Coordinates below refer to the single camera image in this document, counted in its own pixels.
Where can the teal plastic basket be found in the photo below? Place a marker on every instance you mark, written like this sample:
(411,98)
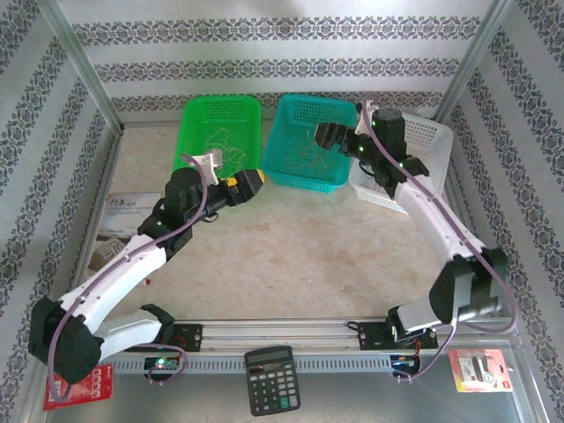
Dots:
(286,128)

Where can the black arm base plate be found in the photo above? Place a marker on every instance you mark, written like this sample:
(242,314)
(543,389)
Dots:
(370,337)
(191,337)

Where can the green plastic basket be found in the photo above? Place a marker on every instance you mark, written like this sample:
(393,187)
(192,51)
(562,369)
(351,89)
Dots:
(198,128)

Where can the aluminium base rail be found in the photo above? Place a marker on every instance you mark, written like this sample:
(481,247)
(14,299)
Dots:
(273,330)

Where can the black calculator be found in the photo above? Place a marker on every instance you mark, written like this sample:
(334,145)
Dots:
(271,383)

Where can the white plastic basket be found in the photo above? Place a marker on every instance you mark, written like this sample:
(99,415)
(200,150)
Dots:
(432,141)

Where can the red white USB stick package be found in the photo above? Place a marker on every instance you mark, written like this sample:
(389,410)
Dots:
(480,370)

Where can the grey book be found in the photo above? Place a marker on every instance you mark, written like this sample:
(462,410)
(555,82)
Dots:
(123,211)

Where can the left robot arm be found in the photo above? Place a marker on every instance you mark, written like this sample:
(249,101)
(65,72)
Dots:
(119,269)

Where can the red card package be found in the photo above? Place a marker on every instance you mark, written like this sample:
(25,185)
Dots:
(94,388)

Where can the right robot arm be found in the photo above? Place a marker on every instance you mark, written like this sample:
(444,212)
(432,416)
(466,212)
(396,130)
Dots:
(436,220)

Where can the small circuit board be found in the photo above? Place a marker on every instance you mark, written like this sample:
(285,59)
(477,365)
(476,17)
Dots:
(405,362)
(161,364)

